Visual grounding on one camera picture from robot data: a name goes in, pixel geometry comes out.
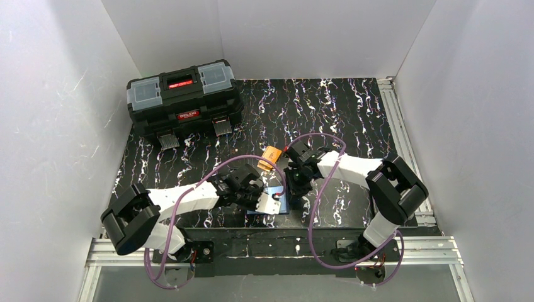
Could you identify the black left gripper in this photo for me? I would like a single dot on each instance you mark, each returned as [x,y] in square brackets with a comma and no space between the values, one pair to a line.
[257,193]

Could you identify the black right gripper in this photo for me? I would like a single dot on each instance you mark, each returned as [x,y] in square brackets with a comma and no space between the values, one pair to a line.
[296,188]

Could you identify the navy blue card holder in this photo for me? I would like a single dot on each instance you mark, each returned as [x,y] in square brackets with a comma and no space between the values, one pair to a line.
[282,198]

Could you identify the orange credit card stack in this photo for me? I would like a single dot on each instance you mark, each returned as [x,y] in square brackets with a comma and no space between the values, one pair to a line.
[272,154]

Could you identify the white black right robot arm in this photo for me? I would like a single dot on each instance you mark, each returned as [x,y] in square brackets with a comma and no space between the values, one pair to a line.
[395,189]

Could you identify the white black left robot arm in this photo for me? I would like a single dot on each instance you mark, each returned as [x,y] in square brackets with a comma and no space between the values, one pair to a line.
[135,219]

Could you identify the black red toolbox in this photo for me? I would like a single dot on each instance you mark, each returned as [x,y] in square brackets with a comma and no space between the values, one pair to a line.
[185,101]

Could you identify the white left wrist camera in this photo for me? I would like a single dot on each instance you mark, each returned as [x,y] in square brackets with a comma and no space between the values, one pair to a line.
[268,205]

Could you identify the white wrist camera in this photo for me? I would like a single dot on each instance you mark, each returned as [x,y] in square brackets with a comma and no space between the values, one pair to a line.
[268,205]
[294,151]

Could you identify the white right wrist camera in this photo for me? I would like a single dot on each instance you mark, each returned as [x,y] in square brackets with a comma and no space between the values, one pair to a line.
[294,151]

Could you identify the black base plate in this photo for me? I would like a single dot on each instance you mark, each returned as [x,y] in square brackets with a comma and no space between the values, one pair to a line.
[280,251]

